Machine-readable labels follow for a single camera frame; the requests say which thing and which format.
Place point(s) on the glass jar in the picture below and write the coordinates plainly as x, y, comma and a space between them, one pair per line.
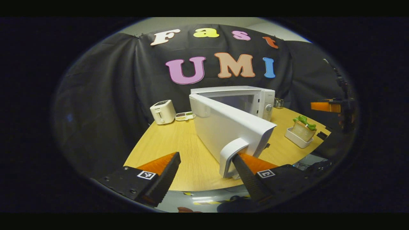
279, 103

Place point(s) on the white microwave oven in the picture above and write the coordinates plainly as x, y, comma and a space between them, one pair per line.
223, 127

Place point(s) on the white rectangular dish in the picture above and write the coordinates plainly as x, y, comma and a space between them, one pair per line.
295, 140

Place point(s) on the lettuce sandwich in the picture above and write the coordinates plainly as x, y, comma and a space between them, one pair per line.
303, 131

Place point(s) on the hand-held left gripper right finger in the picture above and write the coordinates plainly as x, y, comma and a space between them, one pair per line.
247, 179

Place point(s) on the black backdrop cloth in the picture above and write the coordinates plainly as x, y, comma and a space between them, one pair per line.
105, 95

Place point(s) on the divided condiment dish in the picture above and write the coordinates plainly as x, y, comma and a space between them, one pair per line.
185, 116

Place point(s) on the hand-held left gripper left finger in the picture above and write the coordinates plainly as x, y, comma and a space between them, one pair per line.
166, 179

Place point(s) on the white toaster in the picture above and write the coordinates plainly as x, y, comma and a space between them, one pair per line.
163, 111

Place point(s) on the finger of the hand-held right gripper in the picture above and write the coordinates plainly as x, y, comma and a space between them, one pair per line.
324, 107

